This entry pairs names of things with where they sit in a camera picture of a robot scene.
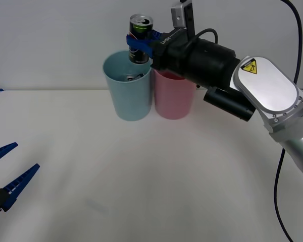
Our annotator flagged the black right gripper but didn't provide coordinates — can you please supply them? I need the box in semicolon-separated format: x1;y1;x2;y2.
125;27;193;78

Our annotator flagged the black can with green print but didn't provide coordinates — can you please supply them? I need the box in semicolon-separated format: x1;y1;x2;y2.
128;14;155;65

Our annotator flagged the dark can with silver end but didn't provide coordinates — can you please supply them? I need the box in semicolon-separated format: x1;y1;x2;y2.
124;73;145;82

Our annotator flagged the pale blue plastic bin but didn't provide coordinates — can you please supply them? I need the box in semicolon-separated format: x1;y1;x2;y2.
102;50;153;122

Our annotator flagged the pink plastic bin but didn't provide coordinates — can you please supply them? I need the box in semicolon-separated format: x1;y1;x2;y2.
153;68;197;120

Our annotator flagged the black cable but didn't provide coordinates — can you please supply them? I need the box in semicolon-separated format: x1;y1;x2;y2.
274;0;303;242

